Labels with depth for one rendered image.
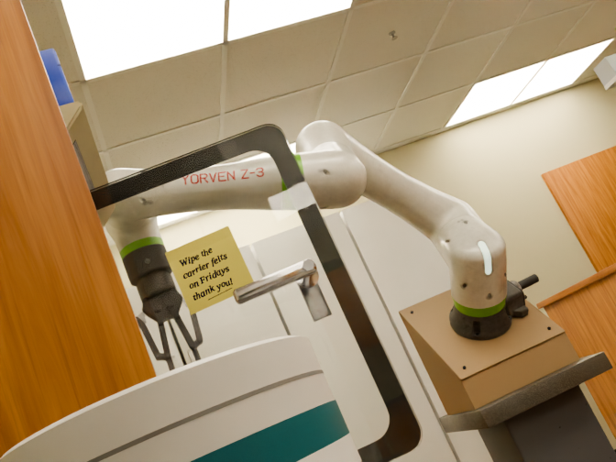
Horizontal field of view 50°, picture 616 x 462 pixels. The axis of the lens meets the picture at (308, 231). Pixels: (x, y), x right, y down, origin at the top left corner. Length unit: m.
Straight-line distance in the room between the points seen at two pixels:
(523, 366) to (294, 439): 1.39
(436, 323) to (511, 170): 3.68
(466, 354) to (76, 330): 1.10
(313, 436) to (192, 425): 0.04
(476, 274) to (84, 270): 1.02
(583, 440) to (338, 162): 0.82
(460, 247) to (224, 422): 1.31
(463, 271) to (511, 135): 3.96
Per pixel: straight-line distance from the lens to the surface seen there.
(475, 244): 1.50
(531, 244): 5.10
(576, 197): 5.39
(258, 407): 0.23
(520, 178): 5.28
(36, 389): 0.66
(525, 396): 1.52
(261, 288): 0.67
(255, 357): 0.23
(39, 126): 0.74
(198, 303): 0.72
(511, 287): 1.68
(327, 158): 1.30
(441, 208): 1.60
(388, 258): 4.17
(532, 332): 1.65
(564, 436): 1.61
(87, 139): 0.89
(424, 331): 1.65
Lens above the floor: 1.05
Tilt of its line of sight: 15 degrees up
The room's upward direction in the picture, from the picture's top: 25 degrees counter-clockwise
